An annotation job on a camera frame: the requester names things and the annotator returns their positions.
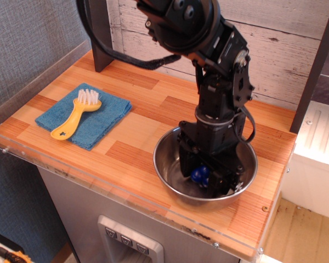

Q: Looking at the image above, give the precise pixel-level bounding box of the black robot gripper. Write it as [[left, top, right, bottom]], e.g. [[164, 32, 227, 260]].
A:
[[178, 113, 246, 197]]

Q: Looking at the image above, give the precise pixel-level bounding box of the blue toy grape bunch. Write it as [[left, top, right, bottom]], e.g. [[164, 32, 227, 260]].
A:
[[190, 165, 210, 188]]

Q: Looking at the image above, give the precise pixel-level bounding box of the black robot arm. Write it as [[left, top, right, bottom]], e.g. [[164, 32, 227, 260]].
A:
[[137, 1, 254, 198]]

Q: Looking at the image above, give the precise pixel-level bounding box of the yellow object bottom left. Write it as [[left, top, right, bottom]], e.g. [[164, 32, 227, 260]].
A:
[[0, 247, 32, 263]]

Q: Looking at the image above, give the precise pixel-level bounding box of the clear acrylic edge guard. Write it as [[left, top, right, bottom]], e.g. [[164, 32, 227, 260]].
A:
[[0, 124, 296, 262]]

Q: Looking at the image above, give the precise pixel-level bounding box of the stainless steel bowl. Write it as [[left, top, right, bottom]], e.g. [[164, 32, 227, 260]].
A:
[[154, 127, 258, 211]]

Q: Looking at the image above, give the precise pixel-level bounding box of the silver toy dispenser panel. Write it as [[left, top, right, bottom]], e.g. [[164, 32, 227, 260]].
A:
[[98, 215, 165, 262]]

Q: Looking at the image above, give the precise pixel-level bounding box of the blue folded cloth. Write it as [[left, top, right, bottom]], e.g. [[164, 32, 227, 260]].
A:
[[35, 83, 132, 151]]

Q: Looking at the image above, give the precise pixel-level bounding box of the yellow scrub brush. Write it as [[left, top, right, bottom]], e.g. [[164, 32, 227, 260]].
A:
[[50, 89, 102, 141]]

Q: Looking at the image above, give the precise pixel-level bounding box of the dark right upright post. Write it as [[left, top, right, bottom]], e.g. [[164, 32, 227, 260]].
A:
[[290, 19, 329, 134]]

